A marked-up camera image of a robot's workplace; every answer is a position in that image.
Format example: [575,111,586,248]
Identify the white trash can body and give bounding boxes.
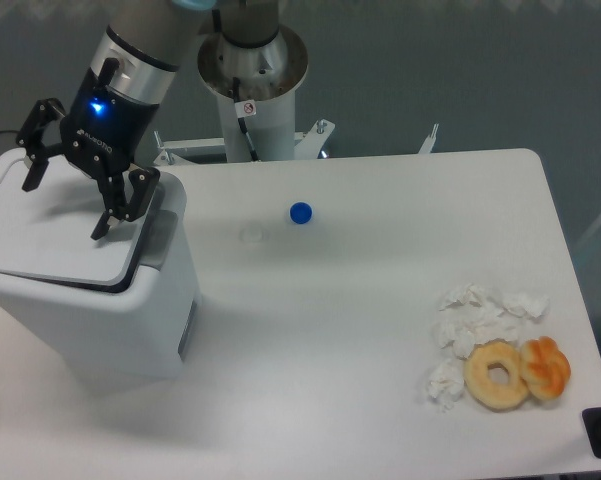
[0,173,201,377]

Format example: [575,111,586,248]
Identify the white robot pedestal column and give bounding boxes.
[198,25,308,163]

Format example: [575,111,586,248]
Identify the orange twisted bread roll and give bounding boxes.
[520,336,571,401]

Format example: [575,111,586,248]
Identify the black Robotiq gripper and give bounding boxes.
[16,70,160,240]

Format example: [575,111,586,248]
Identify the white table bracket right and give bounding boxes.
[418,123,439,155]

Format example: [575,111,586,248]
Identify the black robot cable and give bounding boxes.
[232,76,260,163]

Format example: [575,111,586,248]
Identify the plain ring donut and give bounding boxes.
[463,341,529,411]

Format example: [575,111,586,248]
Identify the crumpled white tissue large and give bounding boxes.
[432,283,520,359]

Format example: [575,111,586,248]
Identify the crumpled white tissue lower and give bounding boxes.
[426,359,465,412]

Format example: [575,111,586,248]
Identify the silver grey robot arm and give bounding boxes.
[16,1,279,240]

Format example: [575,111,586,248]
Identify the crumpled white tissue upper right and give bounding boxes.
[502,292,550,320]

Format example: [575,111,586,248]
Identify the blue bottle cap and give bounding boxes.
[289,202,313,225]

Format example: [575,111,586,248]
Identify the clear bottle cap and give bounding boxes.
[239,222,269,244]

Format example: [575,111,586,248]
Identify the white trash can lid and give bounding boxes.
[0,149,150,292]

